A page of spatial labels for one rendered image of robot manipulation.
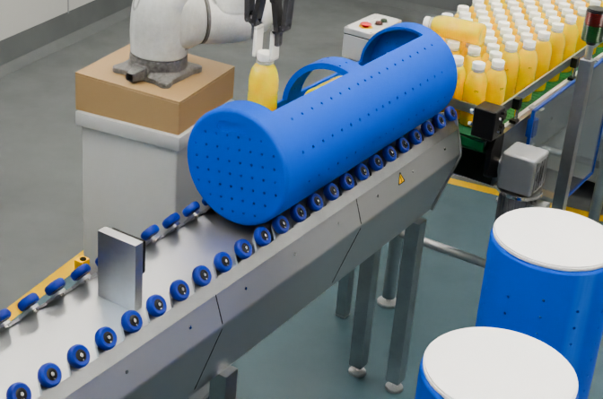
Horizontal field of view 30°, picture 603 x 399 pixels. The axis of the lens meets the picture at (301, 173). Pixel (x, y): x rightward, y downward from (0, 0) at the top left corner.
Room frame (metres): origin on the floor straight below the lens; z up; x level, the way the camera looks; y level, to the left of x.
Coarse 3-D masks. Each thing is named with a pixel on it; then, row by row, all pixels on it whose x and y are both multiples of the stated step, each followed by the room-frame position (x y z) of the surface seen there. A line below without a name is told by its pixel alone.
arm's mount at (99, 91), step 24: (120, 48) 2.99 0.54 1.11; (96, 72) 2.80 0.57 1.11; (216, 72) 2.90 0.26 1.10; (96, 96) 2.76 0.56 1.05; (120, 96) 2.74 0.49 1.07; (144, 96) 2.71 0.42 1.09; (168, 96) 2.70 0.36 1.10; (192, 96) 2.74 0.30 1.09; (216, 96) 2.87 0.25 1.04; (120, 120) 2.74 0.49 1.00; (144, 120) 2.71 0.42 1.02; (168, 120) 2.68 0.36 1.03; (192, 120) 2.74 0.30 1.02
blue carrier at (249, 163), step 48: (384, 48) 3.10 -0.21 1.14; (432, 48) 2.94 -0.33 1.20; (288, 96) 2.72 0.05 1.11; (336, 96) 2.51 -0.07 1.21; (384, 96) 2.65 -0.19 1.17; (432, 96) 2.85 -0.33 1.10; (192, 144) 2.37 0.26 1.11; (240, 144) 2.30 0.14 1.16; (288, 144) 2.28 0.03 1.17; (336, 144) 2.42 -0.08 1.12; (384, 144) 2.67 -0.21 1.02; (240, 192) 2.30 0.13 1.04; (288, 192) 2.24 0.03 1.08
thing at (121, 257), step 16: (112, 240) 1.97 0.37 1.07; (128, 240) 1.95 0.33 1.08; (144, 240) 1.97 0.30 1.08; (112, 256) 1.97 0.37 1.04; (128, 256) 1.94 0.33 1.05; (144, 256) 1.97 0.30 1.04; (112, 272) 1.97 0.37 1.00; (128, 272) 1.94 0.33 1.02; (112, 288) 1.97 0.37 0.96; (128, 288) 1.94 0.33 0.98; (128, 304) 1.94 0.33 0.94
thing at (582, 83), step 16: (592, 64) 3.25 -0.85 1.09; (576, 80) 3.26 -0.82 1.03; (576, 96) 3.25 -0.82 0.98; (576, 112) 3.25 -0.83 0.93; (576, 128) 3.24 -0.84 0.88; (576, 144) 3.25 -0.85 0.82; (560, 160) 3.26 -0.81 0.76; (560, 176) 3.26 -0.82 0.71; (560, 192) 3.25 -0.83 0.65; (560, 208) 3.25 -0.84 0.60
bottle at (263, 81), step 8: (256, 64) 2.40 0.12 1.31; (264, 64) 2.39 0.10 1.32; (272, 64) 2.40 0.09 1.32; (256, 72) 2.39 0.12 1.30; (264, 72) 2.38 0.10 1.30; (272, 72) 2.39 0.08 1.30; (256, 80) 2.38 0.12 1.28; (264, 80) 2.38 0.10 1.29; (272, 80) 2.38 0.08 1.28; (256, 88) 2.38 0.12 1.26; (264, 88) 2.38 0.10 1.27; (272, 88) 2.38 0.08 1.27; (248, 96) 2.40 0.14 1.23; (256, 96) 2.38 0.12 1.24; (264, 96) 2.38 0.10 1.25; (272, 96) 2.39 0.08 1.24; (264, 104) 2.38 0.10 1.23; (272, 104) 2.39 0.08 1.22
